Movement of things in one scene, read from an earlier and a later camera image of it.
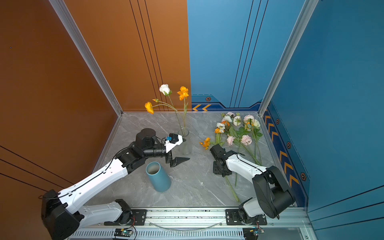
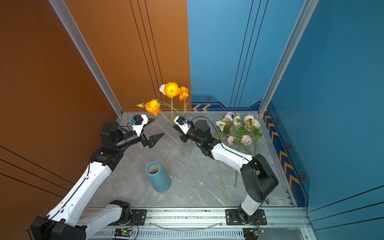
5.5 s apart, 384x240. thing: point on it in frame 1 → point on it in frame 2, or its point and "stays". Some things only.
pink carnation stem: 246,140 stays
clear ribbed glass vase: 187,146 stays
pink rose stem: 230,139 stays
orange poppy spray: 205,143 → 171,90
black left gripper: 176,161 → 150,143
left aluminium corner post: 64,14 stays
